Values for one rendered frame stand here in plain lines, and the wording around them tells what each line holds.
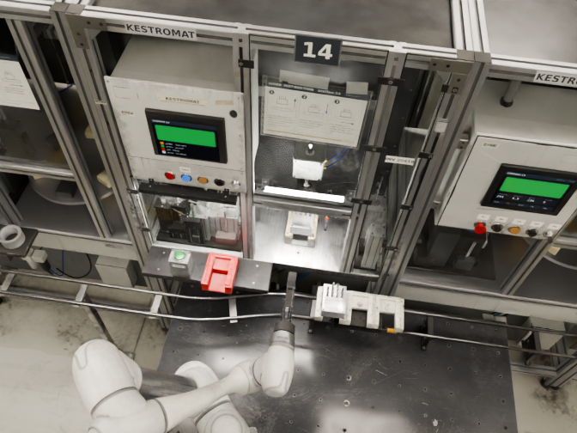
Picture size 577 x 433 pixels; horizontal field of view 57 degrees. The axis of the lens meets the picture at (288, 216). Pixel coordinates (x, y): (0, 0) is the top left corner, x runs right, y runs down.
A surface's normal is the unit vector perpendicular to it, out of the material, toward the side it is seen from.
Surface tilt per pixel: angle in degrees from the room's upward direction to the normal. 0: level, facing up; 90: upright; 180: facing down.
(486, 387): 0
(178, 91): 90
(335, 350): 0
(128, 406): 29
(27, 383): 0
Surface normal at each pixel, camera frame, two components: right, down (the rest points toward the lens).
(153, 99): -0.14, 0.79
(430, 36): 0.04, -0.59
